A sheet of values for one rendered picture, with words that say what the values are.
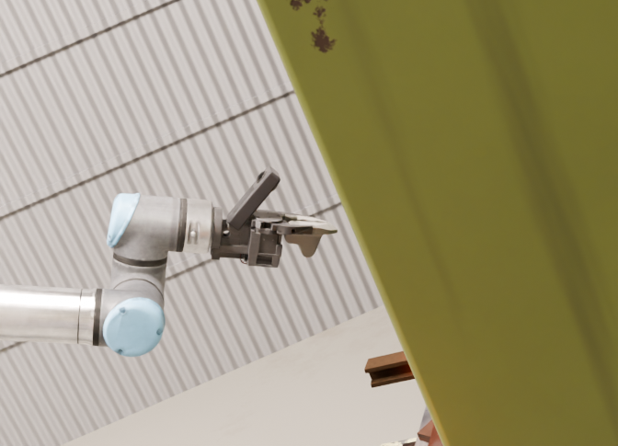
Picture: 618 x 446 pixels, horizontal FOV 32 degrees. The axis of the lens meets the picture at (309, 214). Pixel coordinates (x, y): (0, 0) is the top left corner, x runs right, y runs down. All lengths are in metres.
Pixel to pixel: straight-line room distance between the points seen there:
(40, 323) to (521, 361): 0.98
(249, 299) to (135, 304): 2.40
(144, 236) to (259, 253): 0.19
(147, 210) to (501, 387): 1.00
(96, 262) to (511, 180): 3.27
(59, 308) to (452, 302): 0.95
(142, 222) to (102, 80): 2.09
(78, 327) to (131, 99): 2.21
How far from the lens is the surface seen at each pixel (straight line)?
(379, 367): 1.45
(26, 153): 3.90
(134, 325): 1.67
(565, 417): 0.88
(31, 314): 1.69
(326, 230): 1.82
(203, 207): 1.79
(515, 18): 0.75
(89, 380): 4.16
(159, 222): 1.77
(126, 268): 1.80
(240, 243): 1.82
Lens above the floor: 1.66
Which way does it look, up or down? 18 degrees down
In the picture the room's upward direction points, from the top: 23 degrees counter-clockwise
